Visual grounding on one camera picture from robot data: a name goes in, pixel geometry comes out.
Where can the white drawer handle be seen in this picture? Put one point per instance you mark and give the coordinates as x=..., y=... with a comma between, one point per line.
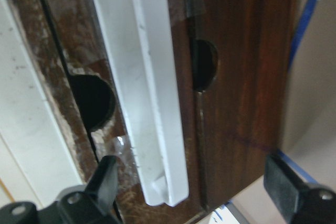
x=138, y=40

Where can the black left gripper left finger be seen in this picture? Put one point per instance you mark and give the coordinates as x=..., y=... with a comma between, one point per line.
x=94, y=203

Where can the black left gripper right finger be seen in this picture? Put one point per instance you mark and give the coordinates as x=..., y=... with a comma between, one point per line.
x=296, y=200

